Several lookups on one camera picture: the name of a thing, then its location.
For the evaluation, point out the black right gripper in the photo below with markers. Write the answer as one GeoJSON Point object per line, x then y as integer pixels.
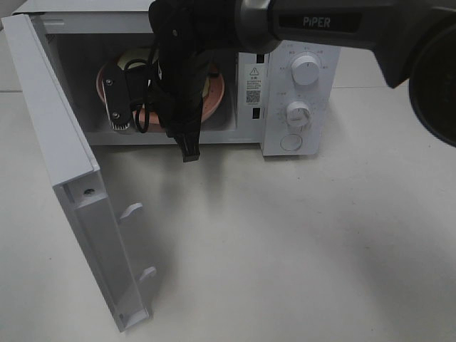
{"type": "Point", "coordinates": [181, 77]}

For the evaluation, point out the white microwave oven body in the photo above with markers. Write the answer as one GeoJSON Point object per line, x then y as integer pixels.
{"type": "Point", "coordinates": [89, 34]}

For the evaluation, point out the lower white timer knob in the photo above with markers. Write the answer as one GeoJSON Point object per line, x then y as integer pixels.
{"type": "Point", "coordinates": [298, 114]}

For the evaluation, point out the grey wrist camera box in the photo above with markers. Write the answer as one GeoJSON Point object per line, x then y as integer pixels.
{"type": "Point", "coordinates": [117, 100]}

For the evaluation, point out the pink round plate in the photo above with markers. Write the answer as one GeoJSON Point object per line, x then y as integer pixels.
{"type": "Point", "coordinates": [212, 95]}

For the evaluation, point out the upper white power knob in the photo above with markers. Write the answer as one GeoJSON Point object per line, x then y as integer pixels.
{"type": "Point", "coordinates": [305, 69]}

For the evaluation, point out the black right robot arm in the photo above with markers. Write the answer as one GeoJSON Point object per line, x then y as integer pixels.
{"type": "Point", "coordinates": [412, 41]}

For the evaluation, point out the white bread sandwich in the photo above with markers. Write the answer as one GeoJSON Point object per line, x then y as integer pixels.
{"type": "Point", "coordinates": [133, 58]}

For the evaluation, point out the round white door button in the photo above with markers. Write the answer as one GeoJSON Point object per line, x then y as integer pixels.
{"type": "Point", "coordinates": [291, 142]}

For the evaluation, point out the white microwave door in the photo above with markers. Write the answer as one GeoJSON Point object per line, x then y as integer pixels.
{"type": "Point", "coordinates": [74, 171]}

